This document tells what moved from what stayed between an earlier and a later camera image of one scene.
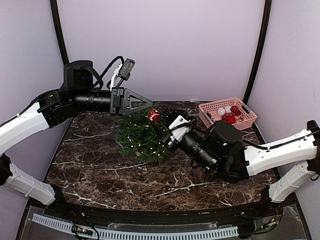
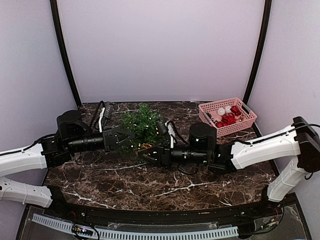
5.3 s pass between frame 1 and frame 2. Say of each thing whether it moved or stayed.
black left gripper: moved
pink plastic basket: stayed
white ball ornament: stayed
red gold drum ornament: moved
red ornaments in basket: stayed
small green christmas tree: stayed
